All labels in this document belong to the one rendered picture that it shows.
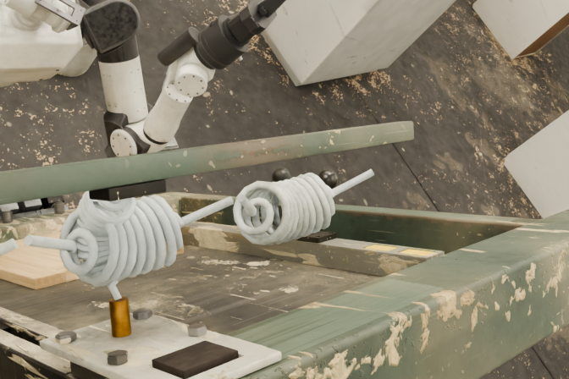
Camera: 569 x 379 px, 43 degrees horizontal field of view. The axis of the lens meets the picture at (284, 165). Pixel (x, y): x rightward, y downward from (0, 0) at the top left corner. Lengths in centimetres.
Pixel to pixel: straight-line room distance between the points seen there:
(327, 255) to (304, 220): 51
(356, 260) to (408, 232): 25
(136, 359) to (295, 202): 24
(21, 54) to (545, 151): 395
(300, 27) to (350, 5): 36
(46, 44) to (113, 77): 19
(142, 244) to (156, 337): 8
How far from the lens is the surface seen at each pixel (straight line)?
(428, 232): 139
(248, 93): 380
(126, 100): 164
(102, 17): 157
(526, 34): 620
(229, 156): 59
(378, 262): 117
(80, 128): 316
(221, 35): 143
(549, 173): 498
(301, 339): 60
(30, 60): 150
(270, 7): 142
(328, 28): 385
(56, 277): 132
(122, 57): 161
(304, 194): 73
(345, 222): 152
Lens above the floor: 235
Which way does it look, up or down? 40 degrees down
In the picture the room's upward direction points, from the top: 45 degrees clockwise
